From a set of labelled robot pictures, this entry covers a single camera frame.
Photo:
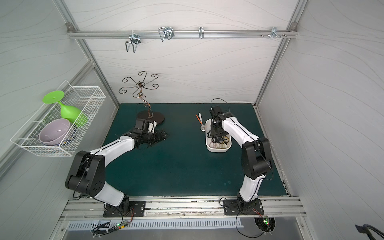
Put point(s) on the small all-black scissors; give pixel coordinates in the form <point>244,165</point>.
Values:
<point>160,135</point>

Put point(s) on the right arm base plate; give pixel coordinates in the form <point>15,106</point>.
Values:
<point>241,208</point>

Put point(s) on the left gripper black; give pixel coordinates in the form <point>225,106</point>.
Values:
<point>155,136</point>

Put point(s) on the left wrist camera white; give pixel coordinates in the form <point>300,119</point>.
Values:
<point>151,127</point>

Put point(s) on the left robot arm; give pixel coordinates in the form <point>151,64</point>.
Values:
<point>87,174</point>

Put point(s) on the looped metal hook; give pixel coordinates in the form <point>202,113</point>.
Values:
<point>166,33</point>

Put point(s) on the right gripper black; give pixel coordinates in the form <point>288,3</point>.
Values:
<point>216,132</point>

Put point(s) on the horizontal aluminium rail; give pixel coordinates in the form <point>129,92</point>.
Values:
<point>192,34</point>

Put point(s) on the small flat metal hook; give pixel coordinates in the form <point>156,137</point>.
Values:
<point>201,32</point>

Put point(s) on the white wire basket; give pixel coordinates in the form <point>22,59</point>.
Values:
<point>88,99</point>

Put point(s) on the brown wire jewelry stand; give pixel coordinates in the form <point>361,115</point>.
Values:
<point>148,114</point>

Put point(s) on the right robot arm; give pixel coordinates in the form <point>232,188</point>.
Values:
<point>256,153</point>

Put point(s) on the right end metal hook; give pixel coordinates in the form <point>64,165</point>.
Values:
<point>273,34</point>

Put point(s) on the purple bowl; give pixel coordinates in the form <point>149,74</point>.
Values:
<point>54,132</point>

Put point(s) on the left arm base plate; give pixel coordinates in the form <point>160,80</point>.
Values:
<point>126,209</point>

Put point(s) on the green plastic goblet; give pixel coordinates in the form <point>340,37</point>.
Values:
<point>71,113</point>

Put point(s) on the white slotted cable duct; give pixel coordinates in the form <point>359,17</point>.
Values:
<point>159,224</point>

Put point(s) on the metal spoon white handle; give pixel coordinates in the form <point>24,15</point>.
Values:
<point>203,128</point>

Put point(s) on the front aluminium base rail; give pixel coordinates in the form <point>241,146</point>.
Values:
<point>188,207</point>

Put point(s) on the double prong metal hook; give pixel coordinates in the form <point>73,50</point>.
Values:
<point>133,42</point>

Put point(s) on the white storage box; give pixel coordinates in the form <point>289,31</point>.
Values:
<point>220,144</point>

